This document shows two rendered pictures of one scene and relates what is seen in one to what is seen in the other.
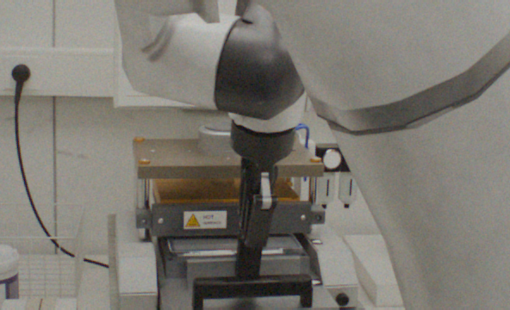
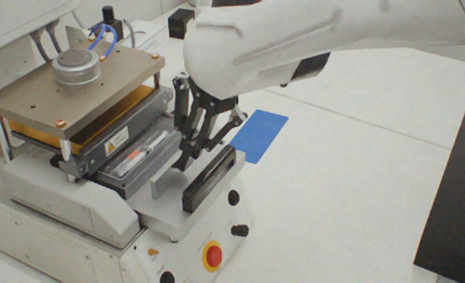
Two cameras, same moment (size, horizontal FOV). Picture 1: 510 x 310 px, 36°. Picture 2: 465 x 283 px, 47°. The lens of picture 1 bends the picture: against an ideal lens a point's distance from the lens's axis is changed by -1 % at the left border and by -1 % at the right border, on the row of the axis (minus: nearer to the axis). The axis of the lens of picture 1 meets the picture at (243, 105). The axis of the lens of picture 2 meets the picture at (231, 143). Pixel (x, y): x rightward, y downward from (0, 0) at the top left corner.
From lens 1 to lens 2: 71 cm
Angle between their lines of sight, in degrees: 53
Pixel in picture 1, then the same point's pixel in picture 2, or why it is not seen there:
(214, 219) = (122, 137)
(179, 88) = (267, 84)
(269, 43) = not seen: hidden behind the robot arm
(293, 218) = (159, 104)
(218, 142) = (87, 75)
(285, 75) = not seen: hidden behind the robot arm
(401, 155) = not seen: outside the picture
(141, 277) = (121, 212)
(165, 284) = (136, 205)
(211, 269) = (166, 176)
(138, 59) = (248, 78)
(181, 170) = (91, 114)
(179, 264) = (132, 185)
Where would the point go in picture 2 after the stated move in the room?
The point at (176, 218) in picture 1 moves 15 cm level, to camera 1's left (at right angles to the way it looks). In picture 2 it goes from (100, 152) to (21, 200)
